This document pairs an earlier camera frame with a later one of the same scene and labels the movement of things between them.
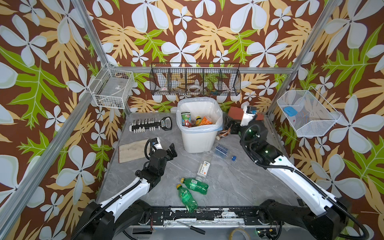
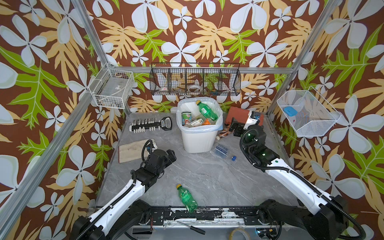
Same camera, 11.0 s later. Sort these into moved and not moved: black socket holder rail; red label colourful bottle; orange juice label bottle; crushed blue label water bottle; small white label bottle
Moved: small white label bottle
Not moved: red label colourful bottle; crushed blue label water bottle; black socket holder rail; orange juice label bottle
